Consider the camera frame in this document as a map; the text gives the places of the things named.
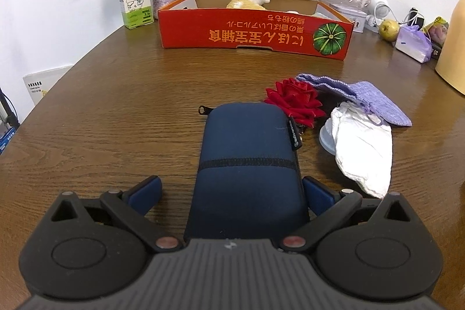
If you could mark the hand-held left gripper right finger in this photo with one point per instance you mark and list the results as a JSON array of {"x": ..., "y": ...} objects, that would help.
[{"x": 319, "y": 195}]

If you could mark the white sign board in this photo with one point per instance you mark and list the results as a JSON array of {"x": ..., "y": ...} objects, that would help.
[{"x": 45, "y": 83}]

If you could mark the green apple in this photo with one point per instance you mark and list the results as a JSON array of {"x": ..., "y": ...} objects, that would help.
[{"x": 388, "y": 29}]

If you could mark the purple knitted cloth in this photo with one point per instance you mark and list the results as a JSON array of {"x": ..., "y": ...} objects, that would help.
[{"x": 370, "y": 95}]

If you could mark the silver tin box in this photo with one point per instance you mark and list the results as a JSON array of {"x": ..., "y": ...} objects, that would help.
[{"x": 350, "y": 17}]

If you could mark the black charger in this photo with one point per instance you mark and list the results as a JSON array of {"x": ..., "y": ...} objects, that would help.
[{"x": 417, "y": 19}]

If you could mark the blue white carton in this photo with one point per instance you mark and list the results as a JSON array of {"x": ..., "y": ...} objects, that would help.
[{"x": 7, "y": 139}]

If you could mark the white round device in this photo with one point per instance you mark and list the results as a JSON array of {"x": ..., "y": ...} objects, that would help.
[{"x": 377, "y": 6}]

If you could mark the navy zip case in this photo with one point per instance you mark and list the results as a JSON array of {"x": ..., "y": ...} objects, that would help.
[{"x": 247, "y": 164}]

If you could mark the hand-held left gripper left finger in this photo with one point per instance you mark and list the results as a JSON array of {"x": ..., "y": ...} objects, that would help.
[{"x": 147, "y": 192}]

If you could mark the yellow snack packet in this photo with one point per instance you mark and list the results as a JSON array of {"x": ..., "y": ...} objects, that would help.
[{"x": 437, "y": 28}]

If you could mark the white face mask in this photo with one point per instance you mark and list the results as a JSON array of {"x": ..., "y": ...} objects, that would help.
[{"x": 363, "y": 150}]

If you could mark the black light stand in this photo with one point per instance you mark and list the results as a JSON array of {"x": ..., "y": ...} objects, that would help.
[{"x": 7, "y": 110}]

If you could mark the red fabric rose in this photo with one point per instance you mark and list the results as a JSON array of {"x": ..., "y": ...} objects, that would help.
[{"x": 294, "y": 97}]

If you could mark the purple tissue pack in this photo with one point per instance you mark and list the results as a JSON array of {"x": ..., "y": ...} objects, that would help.
[{"x": 412, "y": 43}]

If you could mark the yellow thermos jug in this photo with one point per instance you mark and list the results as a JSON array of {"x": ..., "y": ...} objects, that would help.
[{"x": 452, "y": 52}]

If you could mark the red cardboard box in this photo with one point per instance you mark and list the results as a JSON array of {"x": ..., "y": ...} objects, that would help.
[{"x": 236, "y": 30}]

